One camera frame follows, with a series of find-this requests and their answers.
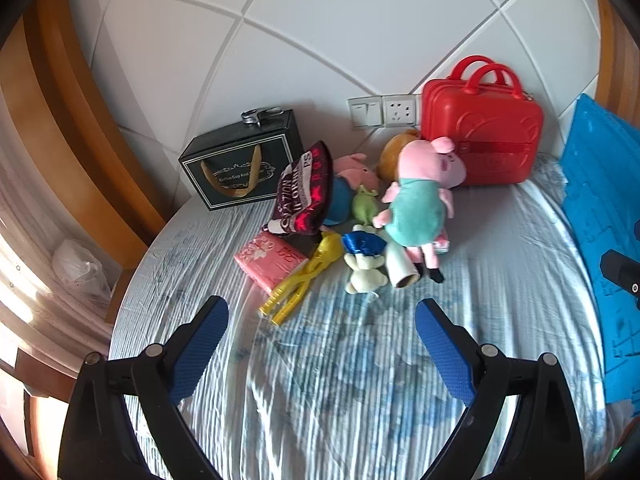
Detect small green frog plush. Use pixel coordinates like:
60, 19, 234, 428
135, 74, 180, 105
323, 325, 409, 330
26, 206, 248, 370
351, 185, 380, 226

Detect yellow plastic clamp toy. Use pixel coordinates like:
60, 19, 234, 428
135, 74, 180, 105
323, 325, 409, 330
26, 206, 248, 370
259, 232, 346, 325

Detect brown bear plush toy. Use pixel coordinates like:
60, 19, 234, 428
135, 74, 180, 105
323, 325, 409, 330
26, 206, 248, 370
376, 128, 423, 183

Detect white paper tube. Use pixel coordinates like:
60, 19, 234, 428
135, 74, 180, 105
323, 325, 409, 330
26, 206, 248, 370
382, 232, 420, 289

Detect blue plastic crate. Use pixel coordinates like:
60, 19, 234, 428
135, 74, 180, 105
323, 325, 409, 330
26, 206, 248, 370
557, 94, 640, 403

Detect white bear plush toy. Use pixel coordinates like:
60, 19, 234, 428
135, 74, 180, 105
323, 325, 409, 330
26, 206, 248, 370
341, 225, 390, 295

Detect pink pig plush blue body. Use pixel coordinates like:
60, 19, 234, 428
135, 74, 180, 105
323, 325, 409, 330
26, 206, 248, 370
322, 152, 382, 227

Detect curved wooden wall frame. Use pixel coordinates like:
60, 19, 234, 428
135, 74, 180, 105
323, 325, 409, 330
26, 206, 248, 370
0, 0, 168, 251

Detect dark red patterned bag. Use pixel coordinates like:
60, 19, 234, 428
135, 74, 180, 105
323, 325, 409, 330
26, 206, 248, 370
267, 140, 335, 237

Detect pink pig plush green dress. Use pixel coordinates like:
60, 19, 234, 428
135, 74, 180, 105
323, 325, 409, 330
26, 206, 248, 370
372, 136, 468, 283

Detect clear plastic bag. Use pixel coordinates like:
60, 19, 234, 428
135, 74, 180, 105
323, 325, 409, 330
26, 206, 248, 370
51, 239, 112, 301

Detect blue white striped desktop cloth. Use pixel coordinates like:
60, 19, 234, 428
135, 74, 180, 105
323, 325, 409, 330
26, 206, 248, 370
107, 152, 631, 480

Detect white wall switch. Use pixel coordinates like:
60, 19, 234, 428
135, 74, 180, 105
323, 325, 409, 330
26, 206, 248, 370
347, 96, 385, 128

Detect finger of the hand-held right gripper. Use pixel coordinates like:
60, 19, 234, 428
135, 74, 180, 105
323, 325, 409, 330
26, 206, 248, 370
600, 249, 640, 311

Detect red hard-shell suitcase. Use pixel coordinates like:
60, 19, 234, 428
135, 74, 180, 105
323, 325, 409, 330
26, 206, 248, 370
420, 55, 545, 187

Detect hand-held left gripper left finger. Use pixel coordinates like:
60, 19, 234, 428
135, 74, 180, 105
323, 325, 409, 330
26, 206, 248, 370
59, 296, 231, 480

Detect small metal object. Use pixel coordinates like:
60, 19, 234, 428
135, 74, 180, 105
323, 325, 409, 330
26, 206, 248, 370
241, 106, 286, 126

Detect white wall socket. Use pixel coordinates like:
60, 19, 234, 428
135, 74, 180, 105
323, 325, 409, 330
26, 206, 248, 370
382, 94, 417, 126

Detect wooden door frame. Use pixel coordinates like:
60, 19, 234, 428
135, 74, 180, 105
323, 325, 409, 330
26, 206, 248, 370
594, 0, 640, 116

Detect black gift box gold handles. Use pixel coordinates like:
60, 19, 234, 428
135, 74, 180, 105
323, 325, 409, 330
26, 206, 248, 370
179, 108, 305, 212

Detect pink flowered tissue pack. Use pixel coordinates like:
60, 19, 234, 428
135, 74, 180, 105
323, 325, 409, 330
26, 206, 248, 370
233, 230, 308, 292

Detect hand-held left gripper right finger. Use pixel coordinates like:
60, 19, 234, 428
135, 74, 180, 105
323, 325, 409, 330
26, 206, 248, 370
415, 298, 586, 480

